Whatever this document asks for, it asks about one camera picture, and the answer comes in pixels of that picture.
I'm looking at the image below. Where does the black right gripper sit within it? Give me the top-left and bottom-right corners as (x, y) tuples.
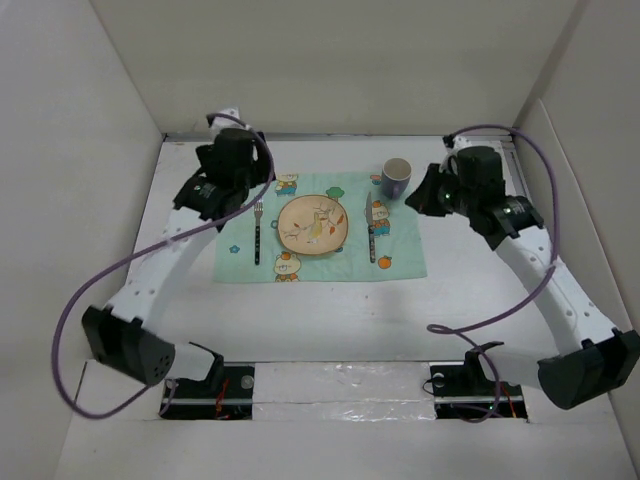
(405, 162), (478, 218)

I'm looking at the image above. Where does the purple ceramic cup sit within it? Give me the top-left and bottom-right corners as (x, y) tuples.
(381, 158), (412, 200)

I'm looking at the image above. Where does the silver fork black handle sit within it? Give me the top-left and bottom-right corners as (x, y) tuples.
(254, 200), (264, 266)

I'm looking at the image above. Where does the mint green cartoon cloth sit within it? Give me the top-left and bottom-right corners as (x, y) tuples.
(213, 172), (427, 283)

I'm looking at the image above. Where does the steak knife black blade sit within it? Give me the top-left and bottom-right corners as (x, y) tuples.
(364, 193), (376, 264)

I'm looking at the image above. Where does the beige patterned plate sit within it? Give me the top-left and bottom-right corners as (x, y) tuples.
(277, 195), (349, 256)

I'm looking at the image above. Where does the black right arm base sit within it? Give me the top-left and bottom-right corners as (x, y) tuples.
(422, 342), (528, 422)

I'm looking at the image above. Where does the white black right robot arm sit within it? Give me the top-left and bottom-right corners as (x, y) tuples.
(405, 132), (639, 410)

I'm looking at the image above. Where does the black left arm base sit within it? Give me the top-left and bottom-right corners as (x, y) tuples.
(158, 342), (255, 421)

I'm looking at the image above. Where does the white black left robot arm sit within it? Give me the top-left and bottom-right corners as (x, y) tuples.
(82, 127), (270, 397)

